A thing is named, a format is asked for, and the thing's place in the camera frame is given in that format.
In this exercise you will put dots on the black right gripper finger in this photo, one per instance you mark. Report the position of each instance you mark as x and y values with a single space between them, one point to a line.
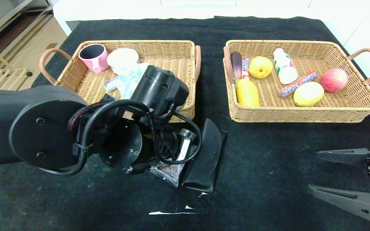
348 200
348 156

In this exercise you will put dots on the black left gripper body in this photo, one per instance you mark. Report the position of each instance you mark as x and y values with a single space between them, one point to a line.
183 148

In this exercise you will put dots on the black leather pouch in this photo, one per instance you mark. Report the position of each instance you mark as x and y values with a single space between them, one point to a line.
209 154

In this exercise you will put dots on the black cleanser tube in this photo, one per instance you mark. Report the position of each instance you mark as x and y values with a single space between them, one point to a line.
172 175

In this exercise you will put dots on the long yellow mango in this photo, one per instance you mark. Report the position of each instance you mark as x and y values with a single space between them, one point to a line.
247 93

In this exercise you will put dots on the light blue bath loofah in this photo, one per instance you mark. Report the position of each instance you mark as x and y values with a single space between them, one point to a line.
130 80

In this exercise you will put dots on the white milk drink bottle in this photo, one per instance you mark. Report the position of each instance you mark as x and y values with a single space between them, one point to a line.
285 67

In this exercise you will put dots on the yellow pear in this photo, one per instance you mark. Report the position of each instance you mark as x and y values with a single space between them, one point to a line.
260 68

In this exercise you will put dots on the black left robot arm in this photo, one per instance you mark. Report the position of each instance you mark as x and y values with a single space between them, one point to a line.
43 128

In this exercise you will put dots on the wicker basket holding household items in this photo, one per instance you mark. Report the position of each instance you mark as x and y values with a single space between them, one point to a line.
172 54

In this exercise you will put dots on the wicker basket holding food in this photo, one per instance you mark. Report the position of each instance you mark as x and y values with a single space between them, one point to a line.
339 54

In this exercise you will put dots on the yellow lemon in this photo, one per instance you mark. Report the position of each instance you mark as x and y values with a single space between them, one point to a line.
308 94

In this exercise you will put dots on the red apple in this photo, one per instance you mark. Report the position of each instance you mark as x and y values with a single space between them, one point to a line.
334 80

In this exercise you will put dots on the red blue wrapped sausage stick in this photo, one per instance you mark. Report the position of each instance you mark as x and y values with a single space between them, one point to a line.
299 84

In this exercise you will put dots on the grey translucent toothbrush case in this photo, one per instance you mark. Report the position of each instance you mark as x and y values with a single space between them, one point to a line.
110 85

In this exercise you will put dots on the purple eggplant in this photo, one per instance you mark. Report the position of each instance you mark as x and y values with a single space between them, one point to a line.
236 65

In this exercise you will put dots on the red candy packet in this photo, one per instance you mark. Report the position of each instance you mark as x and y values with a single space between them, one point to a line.
245 68

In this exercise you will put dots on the white round bowl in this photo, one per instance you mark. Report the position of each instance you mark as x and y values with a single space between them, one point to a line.
122 57

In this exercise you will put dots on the pink plastic cup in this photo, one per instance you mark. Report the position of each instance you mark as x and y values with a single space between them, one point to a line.
98 63

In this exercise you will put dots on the black tablecloth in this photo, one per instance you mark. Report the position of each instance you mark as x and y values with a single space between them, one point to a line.
210 29

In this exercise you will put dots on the white cabinet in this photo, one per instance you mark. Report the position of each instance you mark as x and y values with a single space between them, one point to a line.
368 29

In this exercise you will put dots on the wooden slatted rack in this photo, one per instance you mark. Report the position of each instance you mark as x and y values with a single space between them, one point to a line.
2 80

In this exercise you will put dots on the grey metal shelf frame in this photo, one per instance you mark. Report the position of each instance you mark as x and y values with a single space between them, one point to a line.
2 19

